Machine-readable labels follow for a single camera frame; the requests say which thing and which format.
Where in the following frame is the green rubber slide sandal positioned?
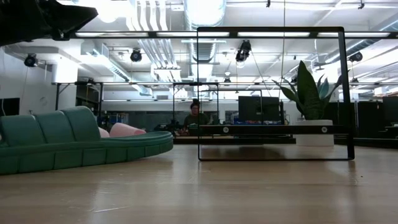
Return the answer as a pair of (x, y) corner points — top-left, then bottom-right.
(0, 105), (174, 175)

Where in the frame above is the pink rubber slide sandal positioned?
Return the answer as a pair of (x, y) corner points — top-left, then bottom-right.
(98, 122), (147, 138)

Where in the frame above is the black ceiling spotlight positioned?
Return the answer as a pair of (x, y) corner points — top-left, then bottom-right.
(129, 48), (143, 63)
(348, 51), (364, 63)
(234, 39), (252, 63)
(24, 53), (39, 68)

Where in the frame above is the black overhead light bar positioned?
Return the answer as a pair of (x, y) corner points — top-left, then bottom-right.
(70, 30), (398, 40)

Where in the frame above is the person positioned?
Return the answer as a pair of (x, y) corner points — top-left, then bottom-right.
(178, 98), (212, 136)

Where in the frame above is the black computer monitor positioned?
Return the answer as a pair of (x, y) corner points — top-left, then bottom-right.
(238, 95), (282, 123)

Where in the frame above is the wooden shoe rack board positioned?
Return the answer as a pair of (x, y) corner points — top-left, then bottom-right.
(196, 26), (356, 162)

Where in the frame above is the snake plant in white pot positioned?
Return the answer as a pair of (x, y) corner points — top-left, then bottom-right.
(272, 60), (349, 147)

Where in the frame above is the black wall screen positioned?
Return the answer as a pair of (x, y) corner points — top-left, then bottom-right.
(0, 98), (21, 117)

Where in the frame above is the silver ventilation duct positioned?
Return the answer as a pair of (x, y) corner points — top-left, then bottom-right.
(183, 0), (227, 63)

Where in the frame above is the black aluminium table frame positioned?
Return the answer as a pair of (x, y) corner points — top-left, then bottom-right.
(172, 135), (398, 149)

